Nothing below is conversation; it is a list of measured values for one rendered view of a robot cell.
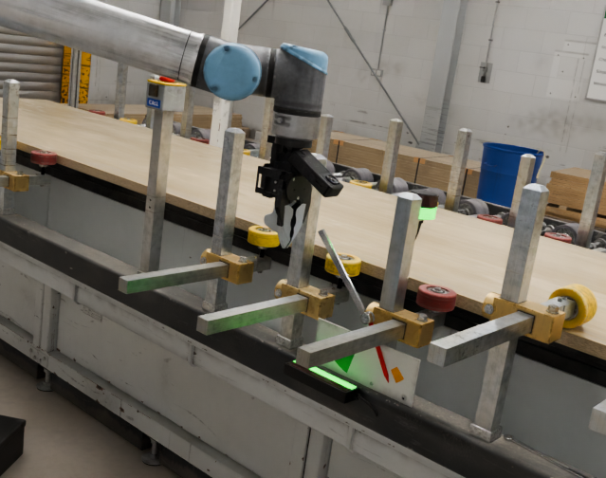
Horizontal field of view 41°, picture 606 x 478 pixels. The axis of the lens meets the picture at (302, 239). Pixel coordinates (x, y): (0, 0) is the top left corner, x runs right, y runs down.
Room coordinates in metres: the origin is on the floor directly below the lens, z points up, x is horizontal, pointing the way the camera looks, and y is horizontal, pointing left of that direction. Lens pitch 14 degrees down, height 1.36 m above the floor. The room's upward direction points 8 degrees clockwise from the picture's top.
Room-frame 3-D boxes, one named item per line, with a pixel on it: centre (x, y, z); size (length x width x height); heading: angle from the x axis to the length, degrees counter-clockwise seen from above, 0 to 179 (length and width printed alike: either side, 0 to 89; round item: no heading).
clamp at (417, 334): (1.53, -0.21, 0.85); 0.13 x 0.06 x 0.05; 50
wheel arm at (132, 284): (1.76, 0.22, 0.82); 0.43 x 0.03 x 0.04; 140
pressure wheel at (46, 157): (2.55, 0.86, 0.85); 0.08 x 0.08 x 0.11
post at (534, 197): (1.38, -0.39, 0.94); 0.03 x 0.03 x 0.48; 50
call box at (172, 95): (2.02, 0.39, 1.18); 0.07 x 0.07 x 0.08; 50
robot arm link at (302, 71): (1.52, 0.05, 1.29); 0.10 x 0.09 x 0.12; 94
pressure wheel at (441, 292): (1.59, -0.29, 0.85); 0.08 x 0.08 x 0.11
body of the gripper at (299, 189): (1.52, 0.05, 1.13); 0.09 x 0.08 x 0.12; 52
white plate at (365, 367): (1.54, -0.16, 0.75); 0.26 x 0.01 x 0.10; 50
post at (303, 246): (1.70, 0.00, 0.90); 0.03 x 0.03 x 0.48; 50
